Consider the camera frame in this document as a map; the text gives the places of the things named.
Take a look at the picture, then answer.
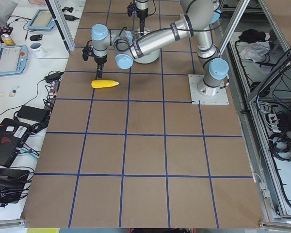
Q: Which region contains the black power brick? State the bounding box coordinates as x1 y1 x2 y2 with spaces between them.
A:
17 105 49 122

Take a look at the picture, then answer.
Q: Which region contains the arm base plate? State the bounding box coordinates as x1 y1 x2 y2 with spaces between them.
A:
188 74 229 105

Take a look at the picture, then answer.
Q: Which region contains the yellow corn cob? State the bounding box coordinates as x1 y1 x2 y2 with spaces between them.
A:
91 80 119 88

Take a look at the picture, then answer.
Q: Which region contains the near teach pendant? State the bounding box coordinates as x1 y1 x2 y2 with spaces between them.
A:
0 45 28 76

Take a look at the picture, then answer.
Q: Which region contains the white mug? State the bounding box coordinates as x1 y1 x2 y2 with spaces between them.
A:
30 42 49 58

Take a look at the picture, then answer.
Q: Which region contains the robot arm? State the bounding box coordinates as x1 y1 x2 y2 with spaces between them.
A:
135 0 148 36
82 0 229 97

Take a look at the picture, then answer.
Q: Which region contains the glass pot lid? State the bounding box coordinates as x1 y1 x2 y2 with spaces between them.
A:
132 28 153 39

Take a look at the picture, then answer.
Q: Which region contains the far teach pendant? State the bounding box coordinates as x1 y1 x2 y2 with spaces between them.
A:
27 9 55 31

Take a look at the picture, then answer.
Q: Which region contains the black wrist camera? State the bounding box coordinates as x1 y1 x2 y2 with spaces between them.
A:
82 46 92 61
127 2 135 17

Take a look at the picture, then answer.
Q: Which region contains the teach pendant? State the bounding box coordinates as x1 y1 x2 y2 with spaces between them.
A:
0 45 28 76
27 9 55 31

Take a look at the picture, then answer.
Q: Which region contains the black power adapter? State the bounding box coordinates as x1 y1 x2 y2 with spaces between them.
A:
44 71 64 83

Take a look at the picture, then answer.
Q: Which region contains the coiled black cable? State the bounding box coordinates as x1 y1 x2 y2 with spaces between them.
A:
269 131 291 162

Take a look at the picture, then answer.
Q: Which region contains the aluminium frame post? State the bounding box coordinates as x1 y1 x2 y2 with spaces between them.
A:
46 0 75 53

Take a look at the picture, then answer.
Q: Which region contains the pale green electric pot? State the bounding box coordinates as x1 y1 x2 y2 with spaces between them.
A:
132 28 161 65

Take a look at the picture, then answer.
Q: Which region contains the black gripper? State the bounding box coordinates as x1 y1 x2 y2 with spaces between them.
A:
94 56 107 79
138 11 147 36

